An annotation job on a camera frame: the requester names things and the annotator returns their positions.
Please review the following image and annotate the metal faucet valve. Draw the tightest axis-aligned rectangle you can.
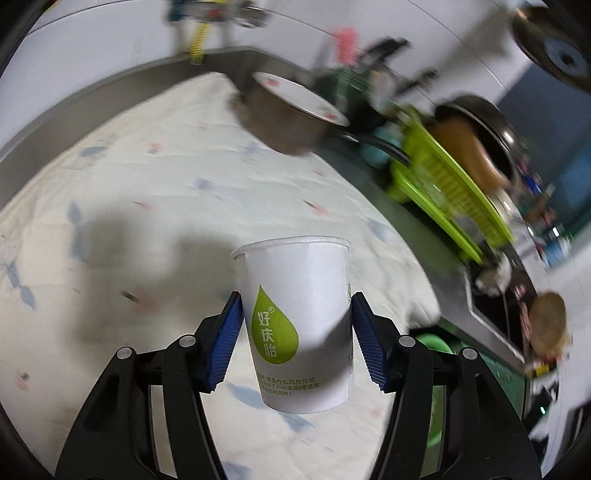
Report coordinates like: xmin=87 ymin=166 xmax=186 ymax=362
xmin=166 ymin=0 xmax=260 ymax=25

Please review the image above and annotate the white bottle with blue label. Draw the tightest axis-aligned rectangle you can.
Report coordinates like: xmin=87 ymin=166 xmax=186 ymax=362
xmin=542 ymin=235 xmax=574 ymax=269

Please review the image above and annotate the brown wooden board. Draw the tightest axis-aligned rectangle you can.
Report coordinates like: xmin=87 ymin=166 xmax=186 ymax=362
xmin=429 ymin=117 xmax=502 ymax=193

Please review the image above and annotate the white paper cup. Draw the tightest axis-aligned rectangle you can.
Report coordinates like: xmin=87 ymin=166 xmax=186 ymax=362
xmin=231 ymin=235 xmax=355 ymax=415

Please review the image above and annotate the round wooden block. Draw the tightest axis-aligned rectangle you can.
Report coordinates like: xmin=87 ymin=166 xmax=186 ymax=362
xmin=527 ymin=292 xmax=570 ymax=357

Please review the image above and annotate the dark round pan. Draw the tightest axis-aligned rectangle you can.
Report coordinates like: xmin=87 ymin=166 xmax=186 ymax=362
xmin=510 ymin=0 xmax=591 ymax=92

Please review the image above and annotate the black wok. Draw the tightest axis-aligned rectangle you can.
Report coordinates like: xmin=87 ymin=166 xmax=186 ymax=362
xmin=434 ymin=95 xmax=521 ymax=191

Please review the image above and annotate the grey rag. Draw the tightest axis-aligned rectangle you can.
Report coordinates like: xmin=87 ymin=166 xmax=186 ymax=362
xmin=475 ymin=263 xmax=514 ymax=297

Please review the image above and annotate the pink brush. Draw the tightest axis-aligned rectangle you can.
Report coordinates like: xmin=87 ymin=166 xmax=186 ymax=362
xmin=332 ymin=28 xmax=359 ymax=64

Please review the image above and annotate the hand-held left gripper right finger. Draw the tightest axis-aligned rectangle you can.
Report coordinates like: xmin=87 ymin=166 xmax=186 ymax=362
xmin=350 ymin=292 xmax=541 ymax=480

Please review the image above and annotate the green dish rack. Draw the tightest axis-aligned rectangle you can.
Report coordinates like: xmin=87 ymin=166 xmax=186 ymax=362
xmin=390 ymin=106 xmax=516 ymax=265

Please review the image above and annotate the yellow hose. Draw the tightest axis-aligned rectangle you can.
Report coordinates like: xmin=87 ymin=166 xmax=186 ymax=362
xmin=189 ymin=22 xmax=209 ymax=66

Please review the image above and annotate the green jar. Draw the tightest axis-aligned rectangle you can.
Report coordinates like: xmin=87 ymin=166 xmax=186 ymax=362
xmin=318 ymin=69 xmax=366 ymax=101

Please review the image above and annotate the brown pot with floral interior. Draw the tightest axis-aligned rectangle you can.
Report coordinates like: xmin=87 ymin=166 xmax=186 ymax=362
xmin=235 ymin=71 xmax=414 ymax=168

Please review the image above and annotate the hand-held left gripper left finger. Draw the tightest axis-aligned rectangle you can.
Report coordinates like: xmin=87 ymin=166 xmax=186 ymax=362
xmin=55 ymin=291 xmax=245 ymax=480

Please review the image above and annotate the teal soap bottle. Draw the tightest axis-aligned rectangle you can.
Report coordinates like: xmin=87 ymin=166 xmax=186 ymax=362
xmin=360 ymin=138 xmax=394 ymax=168

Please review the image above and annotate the white quilted mat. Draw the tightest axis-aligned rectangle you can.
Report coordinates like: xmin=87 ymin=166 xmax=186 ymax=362
xmin=0 ymin=71 xmax=443 ymax=480

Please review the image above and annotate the green plastic basket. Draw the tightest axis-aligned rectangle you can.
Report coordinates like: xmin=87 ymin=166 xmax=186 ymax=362
xmin=410 ymin=330 xmax=463 ymax=449

